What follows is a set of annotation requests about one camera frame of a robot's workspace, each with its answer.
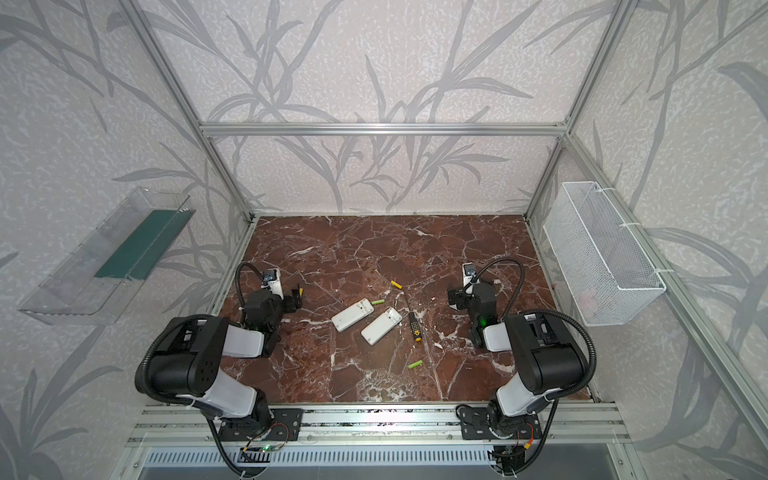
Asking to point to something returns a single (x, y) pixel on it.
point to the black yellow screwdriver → (416, 329)
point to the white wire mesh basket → (603, 272)
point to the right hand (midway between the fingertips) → (469, 271)
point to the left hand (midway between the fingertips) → (289, 275)
